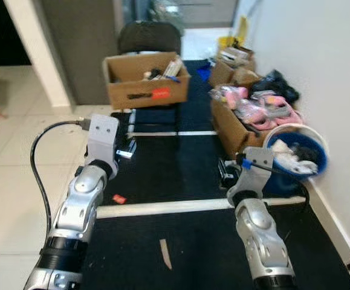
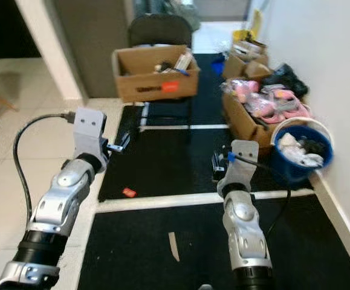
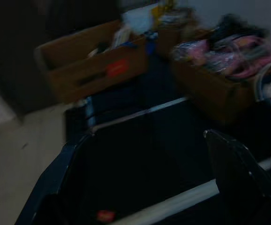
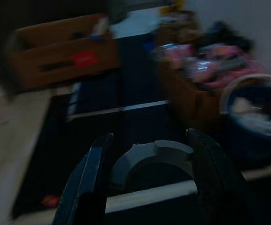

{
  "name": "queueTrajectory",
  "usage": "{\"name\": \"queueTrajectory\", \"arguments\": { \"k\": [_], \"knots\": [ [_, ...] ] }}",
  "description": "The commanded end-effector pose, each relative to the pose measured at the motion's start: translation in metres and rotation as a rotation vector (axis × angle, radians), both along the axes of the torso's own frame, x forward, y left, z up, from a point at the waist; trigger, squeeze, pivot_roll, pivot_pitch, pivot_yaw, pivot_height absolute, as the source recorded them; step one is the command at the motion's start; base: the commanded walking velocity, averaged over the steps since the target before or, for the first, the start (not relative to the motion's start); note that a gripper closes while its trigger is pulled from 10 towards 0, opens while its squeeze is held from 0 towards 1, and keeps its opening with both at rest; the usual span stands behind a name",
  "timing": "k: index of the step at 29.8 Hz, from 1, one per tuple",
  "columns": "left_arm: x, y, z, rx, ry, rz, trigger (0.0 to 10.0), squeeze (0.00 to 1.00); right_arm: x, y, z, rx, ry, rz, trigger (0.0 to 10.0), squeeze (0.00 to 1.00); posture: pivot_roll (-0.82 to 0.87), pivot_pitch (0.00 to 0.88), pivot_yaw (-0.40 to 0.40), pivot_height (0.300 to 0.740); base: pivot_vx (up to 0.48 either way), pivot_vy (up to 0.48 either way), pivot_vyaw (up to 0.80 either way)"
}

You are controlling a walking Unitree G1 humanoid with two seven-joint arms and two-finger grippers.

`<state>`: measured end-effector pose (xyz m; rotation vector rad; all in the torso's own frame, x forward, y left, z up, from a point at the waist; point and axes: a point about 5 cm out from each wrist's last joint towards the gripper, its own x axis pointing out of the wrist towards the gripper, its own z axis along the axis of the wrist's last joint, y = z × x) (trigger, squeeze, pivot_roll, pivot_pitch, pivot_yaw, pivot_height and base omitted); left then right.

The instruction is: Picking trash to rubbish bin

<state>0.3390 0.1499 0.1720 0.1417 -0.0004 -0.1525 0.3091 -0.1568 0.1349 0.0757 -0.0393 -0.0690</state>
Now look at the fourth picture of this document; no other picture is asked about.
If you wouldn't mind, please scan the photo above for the cardboard box with red label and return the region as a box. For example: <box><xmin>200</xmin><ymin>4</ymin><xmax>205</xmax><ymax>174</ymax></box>
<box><xmin>7</xmin><ymin>14</ymin><xmax>121</xmax><ymax>94</ymax></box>

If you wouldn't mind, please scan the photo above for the white crumpled paper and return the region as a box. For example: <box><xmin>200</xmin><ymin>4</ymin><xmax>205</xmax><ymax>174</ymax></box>
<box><xmin>233</xmin><ymin>97</ymin><xmax>271</xmax><ymax>137</ymax></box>

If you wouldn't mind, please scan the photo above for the pink plastic wrapper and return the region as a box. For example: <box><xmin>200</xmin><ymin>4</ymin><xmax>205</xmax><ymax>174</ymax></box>
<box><xmin>196</xmin><ymin>45</ymin><xmax>267</xmax><ymax>89</ymax></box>

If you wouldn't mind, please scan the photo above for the cardboard box full of trash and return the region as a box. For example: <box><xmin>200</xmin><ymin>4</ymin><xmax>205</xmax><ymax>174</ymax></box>
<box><xmin>156</xmin><ymin>23</ymin><xmax>253</xmax><ymax>135</ymax></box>

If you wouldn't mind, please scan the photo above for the blue rubbish bucket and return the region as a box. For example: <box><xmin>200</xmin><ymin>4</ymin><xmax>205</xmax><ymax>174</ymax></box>
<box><xmin>219</xmin><ymin>74</ymin><xmax>271</xmax><ymax>165</ymax></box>

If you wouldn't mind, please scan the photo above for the black plastic bag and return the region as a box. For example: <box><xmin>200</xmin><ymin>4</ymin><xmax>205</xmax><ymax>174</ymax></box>
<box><xmin>203</xmin><ymin>22</ymin><xmax>255</xmax><ymax>50</ymax></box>

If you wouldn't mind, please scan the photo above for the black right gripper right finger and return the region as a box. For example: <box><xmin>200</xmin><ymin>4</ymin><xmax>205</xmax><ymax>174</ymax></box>
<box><xmin>186</xmin><ymin>128</ymin><xmax>255</xmax><ymax>225</ymax></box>

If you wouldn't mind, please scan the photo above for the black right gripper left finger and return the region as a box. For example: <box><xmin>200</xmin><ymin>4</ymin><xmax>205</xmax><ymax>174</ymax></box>
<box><xmin>51</xmin><ymin>132</ymin><xmax>114</xmax><ymax>225</ymax></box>

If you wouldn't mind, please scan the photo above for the black floor mat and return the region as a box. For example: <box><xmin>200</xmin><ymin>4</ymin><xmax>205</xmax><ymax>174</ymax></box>
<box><xmin>11</xmin><ymin>39</ymin><xmax>271</xmax><ymax>225</ymax></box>

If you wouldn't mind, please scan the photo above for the small red scrap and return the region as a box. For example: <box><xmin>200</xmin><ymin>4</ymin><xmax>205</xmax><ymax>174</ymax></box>
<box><xmin>41</xmin><ymin>195</ymin><xmax>60</xmax><ymax>208</ymax></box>

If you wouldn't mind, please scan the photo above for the white tape strip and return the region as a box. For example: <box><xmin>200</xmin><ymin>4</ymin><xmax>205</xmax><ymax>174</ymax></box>
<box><xmin>104</xmin><ymin>164</ymin><xmax>271</xmax><ymax>213</ymax></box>
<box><xmin>66</xmin><ymin>100</ymin><xmax>170</xmax><ymax>119</ymax></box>

